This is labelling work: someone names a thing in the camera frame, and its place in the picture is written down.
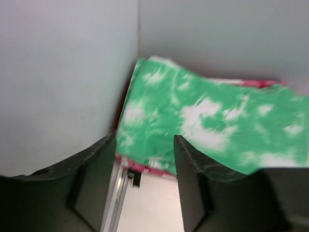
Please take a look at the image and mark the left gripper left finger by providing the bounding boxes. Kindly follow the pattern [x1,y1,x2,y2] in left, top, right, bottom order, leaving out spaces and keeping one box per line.
[0,134,116,232]

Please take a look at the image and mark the green tie-dye trousers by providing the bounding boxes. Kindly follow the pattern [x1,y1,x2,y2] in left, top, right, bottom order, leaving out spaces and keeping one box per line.
[116,57,309,174]

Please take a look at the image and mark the black strap with buckle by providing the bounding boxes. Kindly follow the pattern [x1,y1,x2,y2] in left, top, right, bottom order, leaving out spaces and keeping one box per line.
[127,169,142,188]

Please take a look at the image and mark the pink camouflage folded trousers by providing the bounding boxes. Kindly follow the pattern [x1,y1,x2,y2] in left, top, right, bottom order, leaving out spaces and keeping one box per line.
[117,76,288,178]

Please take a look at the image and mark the aluminium frame rail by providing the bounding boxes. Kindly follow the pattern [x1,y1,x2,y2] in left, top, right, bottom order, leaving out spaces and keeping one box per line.
[100,162,130,232]

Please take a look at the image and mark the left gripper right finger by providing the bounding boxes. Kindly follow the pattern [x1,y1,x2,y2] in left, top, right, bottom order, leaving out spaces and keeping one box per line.
[174,135,309,232]

